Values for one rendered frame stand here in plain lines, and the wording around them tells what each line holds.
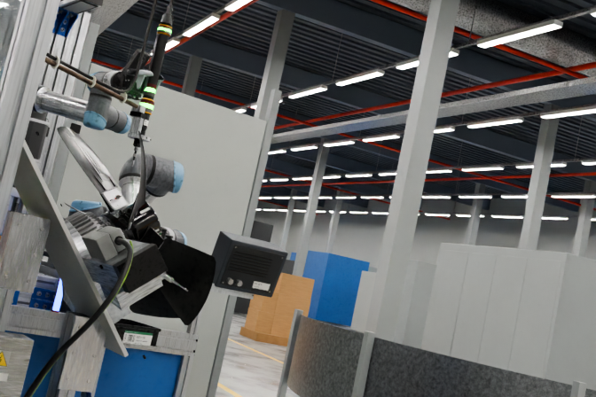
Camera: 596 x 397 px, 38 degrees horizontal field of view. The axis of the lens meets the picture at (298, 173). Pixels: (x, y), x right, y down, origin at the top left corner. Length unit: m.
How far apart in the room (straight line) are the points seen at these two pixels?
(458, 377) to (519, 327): 8.66
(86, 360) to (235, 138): 2.64
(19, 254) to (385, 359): 2.11
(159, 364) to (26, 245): 0.98
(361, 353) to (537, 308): 8.28
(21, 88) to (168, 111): 3.52
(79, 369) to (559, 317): 9.94
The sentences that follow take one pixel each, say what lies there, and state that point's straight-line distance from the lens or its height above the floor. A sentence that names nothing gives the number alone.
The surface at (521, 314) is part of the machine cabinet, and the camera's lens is 12.49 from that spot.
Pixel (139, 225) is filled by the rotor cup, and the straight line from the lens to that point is 2.52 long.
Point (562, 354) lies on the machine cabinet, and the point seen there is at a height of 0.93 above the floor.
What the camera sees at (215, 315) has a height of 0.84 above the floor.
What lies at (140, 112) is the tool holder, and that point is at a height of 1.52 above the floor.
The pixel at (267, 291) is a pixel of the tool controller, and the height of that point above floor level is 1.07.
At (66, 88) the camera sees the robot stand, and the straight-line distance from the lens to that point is 3.63.
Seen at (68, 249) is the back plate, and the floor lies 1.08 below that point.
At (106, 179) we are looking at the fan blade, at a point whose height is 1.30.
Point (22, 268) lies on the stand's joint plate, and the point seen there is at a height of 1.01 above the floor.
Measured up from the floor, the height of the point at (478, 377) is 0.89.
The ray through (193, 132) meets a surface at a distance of 4.78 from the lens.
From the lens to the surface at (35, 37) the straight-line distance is 1.24.
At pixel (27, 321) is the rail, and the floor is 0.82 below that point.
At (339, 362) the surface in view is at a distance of 4.26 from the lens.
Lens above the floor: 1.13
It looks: 7 degrees up
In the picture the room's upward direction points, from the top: 12 degrees clockwise
